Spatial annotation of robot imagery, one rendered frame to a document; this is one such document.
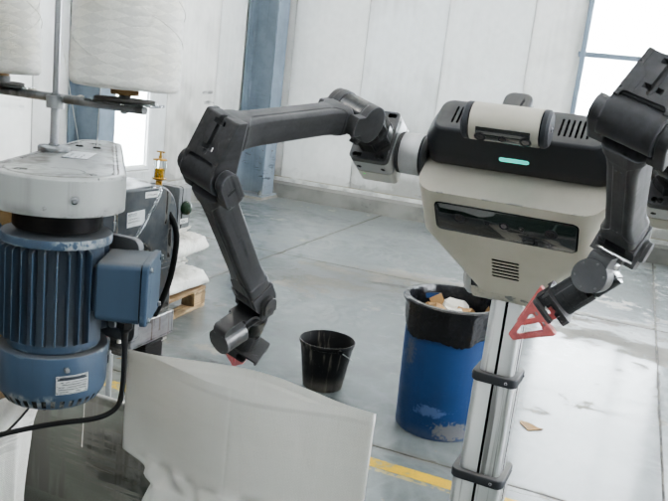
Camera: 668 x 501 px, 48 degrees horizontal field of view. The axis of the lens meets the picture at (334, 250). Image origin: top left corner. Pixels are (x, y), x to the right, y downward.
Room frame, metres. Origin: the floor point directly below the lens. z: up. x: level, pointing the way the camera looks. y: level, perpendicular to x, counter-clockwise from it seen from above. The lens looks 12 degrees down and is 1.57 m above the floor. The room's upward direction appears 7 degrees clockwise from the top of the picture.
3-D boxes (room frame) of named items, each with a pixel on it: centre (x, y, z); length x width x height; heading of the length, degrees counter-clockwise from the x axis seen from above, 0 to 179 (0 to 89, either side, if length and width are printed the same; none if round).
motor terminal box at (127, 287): (1.04, 0.29, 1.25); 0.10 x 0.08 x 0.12; 4
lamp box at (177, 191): (1.57, 0.36, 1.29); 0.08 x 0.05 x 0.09; 69
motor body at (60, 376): (1.03, 0.39, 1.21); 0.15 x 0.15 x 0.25
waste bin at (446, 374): (3.46, -0.59, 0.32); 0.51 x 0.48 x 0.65; 159
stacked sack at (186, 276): (4.72, 1.12, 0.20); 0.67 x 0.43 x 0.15; 159
